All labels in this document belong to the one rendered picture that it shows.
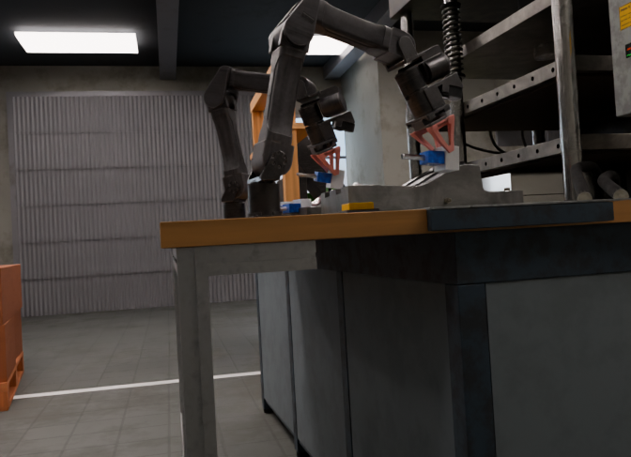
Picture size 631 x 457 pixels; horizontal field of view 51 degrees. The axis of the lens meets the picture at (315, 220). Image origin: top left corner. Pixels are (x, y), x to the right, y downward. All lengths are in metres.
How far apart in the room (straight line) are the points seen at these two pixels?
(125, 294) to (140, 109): 2.37
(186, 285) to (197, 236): 0.08
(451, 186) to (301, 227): 0.83
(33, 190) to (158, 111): 1.82
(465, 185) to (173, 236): 1.00
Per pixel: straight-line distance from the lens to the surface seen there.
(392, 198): 1.70
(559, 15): 2.21
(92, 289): 8.71
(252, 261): 1.01
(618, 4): 2.21
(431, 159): 1.47
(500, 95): 2.58
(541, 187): 2.56
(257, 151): 1.31
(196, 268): 1.01
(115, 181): 8.71
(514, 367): 1.16
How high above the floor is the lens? 0.76
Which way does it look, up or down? 2 degrees up
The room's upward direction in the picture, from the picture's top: 3 degrees counter-clockwise
